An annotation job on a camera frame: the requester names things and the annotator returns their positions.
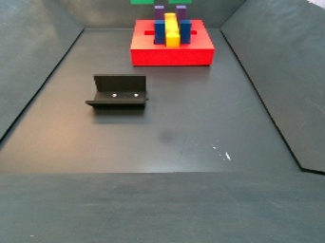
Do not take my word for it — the green arch-shaped block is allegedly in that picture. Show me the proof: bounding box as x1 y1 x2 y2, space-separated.
129 0 192 5

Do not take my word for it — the red base board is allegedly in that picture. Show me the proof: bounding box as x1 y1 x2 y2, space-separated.
129 20 215 66

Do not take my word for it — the black U-shaped holder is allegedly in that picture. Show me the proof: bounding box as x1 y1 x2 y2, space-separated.
85 74 146 107

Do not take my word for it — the yellow long bar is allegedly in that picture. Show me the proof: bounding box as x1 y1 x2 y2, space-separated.
164 12 180 47

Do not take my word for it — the blue post left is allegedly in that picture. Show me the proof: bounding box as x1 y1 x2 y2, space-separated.
179 20 191 44

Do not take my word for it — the blue post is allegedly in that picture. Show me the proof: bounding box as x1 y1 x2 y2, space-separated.
153 20 164 45
179 20 191 44

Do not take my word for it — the blue post right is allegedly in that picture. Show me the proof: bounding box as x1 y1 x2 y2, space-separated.
153 20 164 45

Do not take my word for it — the purple post right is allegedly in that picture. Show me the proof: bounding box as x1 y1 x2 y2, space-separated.
153 5 164 20

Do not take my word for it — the purple post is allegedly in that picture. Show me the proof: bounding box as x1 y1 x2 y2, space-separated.
153 5 164 20
176 5 187 21

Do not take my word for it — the purple post left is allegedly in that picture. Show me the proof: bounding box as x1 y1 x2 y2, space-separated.
176 5 187 21

